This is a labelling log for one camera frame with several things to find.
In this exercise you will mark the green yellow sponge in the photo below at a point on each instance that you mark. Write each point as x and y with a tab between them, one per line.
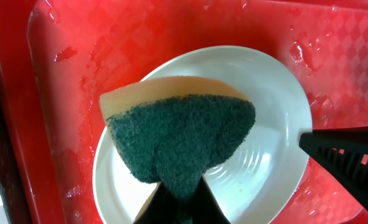
173	129

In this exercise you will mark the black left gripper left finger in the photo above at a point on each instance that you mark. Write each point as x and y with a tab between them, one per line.
161	209

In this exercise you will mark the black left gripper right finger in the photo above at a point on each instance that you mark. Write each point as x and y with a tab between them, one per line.
204	208

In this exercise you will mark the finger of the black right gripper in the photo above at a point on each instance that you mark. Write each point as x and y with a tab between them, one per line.
344	154

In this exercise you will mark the red plastic tray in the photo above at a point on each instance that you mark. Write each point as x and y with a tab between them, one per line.
57	57

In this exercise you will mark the white plate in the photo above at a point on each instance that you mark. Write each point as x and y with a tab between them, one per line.
256	183

